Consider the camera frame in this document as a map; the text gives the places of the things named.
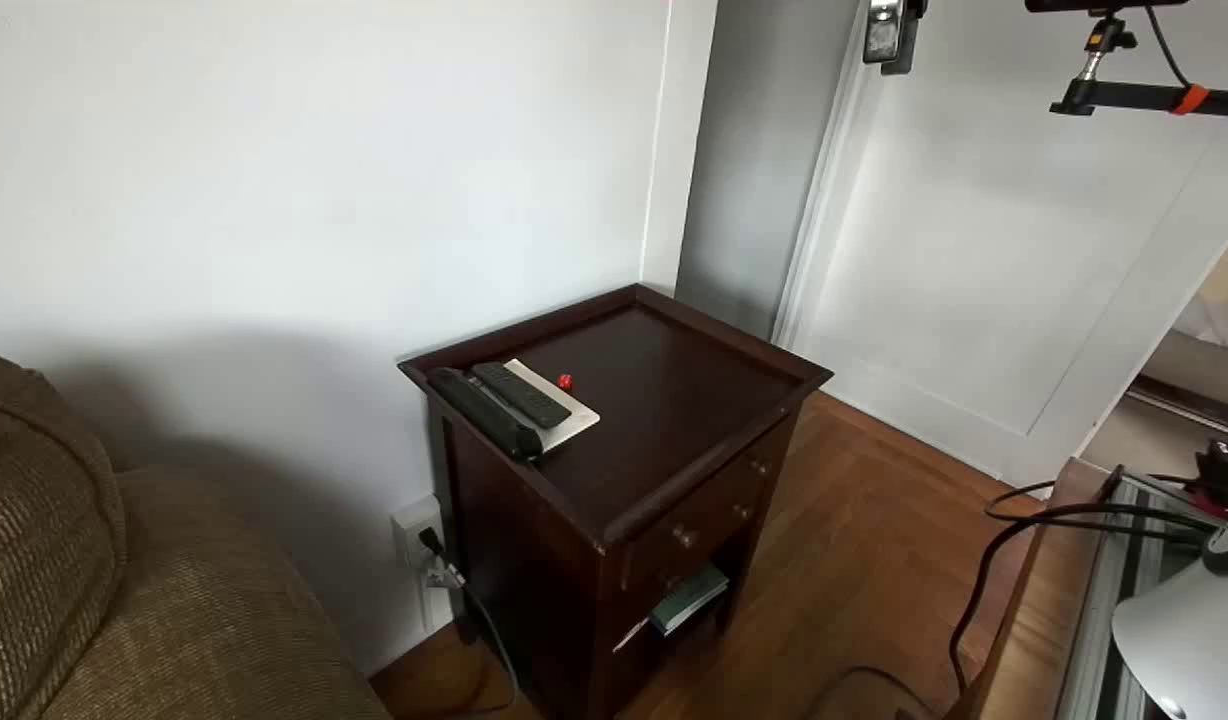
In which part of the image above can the white notepad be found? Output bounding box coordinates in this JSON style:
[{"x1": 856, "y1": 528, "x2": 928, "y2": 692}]
[{"x1": 501, "y1": 354, "x2": 603, "y2": 452}]

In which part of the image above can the white wall outlet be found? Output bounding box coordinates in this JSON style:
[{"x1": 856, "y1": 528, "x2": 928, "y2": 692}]
[{"x1": 389, "y1": 491, "x2": 442, "y2": 571}]

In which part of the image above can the olive fabric sofa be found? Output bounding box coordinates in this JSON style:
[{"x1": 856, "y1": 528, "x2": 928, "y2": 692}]
[{"x1": 0, "y1": 348, "x2": 391, "y2": 720}]

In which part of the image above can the grey green box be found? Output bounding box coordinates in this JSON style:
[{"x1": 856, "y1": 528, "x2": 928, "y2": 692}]
[{"x1": 643, "y1": 564, "x2": 735, "y2": 641}]

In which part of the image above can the grey remote control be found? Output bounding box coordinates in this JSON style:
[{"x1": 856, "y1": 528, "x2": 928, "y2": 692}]
[{"x1": 466, "y1": 357, "x2": 576, "y2": 436}]

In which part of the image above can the black cable bundle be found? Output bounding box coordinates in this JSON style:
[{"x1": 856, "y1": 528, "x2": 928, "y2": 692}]
[{"x1": 942, "y1": 472, "x2": 1225, "y2": 699}]

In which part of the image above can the black boom bar orange tape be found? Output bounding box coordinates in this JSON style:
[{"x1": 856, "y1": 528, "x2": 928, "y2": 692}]
[{"x1": 1047, "y1": 77, "x2": 1228, "y2": 126}]

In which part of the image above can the dark wooden nightstand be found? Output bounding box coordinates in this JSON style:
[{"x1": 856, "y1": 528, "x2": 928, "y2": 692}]
[{"x1": 395, "y1": 279, "x2": 836, "y2": 720}]

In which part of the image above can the plug adapter with cable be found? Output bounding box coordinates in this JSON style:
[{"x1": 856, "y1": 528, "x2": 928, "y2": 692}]
[{"x1": 416, "y1": 525, "x2": 523, "y2": 698}]

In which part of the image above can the red black clamp knob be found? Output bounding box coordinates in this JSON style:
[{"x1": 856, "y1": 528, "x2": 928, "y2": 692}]
[{"x1": 1190, "y1": 431, "x2": 1228, "y2": 522}]

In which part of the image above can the aluminium profile frame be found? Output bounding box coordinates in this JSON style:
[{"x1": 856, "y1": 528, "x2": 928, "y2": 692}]
[{"x1": 1050, "y1": 459, "x2": 1225, "y2": 720}]

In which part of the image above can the wooden mounting board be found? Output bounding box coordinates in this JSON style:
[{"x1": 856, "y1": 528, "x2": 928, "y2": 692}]
[{"x1": 967, "y1": 458, "x2": 1122, "y2": 720}]

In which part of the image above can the long black remote control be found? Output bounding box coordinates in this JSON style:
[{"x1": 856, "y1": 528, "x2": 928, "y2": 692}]
[{"x1": 424, "y1": 366, "x2": 551, "y2": 470}]

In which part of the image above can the black camera on mount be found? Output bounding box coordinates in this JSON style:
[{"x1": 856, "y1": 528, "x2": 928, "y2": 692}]
[{"x1": 1021, "y1": 0, "x2": 1190, "y2": 91}]

